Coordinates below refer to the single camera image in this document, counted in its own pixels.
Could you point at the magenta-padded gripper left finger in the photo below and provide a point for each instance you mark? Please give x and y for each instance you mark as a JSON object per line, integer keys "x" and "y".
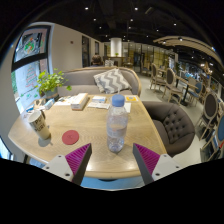
{"x": 77, "y": 158}

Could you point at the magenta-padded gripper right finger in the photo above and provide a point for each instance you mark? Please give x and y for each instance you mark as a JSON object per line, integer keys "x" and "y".
{"x": 148, "y": 158}

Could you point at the clear blue-capped water bottle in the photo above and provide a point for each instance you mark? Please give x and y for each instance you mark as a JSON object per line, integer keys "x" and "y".
{"x": 116, "y": 128}

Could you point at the flat round red coaster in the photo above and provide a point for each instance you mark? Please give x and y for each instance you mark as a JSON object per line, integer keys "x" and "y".
{"x": 70, "y": 137}

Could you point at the grey tufted armchair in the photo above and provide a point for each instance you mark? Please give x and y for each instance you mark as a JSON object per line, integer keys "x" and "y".
{"x": 173, "y": 128}

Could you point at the white printed mug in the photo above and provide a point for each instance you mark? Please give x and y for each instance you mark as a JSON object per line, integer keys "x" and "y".
{"x": 39, "y": 125}

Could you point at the small white paper napkin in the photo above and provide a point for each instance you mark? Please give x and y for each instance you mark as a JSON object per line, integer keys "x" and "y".
{"x": 128, "y": 107}

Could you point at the thick white booklet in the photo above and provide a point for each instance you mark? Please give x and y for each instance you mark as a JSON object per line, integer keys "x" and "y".
{"x": 79, "y": 101}

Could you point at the yellow card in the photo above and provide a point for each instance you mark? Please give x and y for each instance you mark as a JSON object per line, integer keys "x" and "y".
{"x": 131, "y": 98}

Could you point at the blue and white card box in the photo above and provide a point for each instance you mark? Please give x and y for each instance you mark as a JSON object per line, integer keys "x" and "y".
{"x": 98, "y": 99}

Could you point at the grey curved sofa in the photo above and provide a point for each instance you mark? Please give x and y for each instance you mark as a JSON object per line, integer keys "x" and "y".
{"x": 81, "y": 81}

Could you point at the group of dining chairs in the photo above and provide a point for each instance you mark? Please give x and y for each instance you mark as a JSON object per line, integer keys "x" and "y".
{"x": 170, "y": 80}

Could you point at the green potted plant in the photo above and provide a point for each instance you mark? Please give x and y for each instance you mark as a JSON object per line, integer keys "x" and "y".
{"x": 50, "y": 81}

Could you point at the grey chevron pillow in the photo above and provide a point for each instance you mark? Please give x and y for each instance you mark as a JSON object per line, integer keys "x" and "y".
{"x": 111, "y": 81}

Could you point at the person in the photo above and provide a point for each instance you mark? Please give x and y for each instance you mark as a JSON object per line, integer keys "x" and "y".
{"x": 96, "y": 60}

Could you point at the white round column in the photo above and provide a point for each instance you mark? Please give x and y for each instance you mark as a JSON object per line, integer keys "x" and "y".
{"x": 116, "y": 46}

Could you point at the colourful window poster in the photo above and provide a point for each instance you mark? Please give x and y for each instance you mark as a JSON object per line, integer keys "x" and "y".
{"x": 31, "y": 43}

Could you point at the group of ceiling spotlights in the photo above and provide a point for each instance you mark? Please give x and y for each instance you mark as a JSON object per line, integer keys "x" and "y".
{"x": 136, "y": 9}

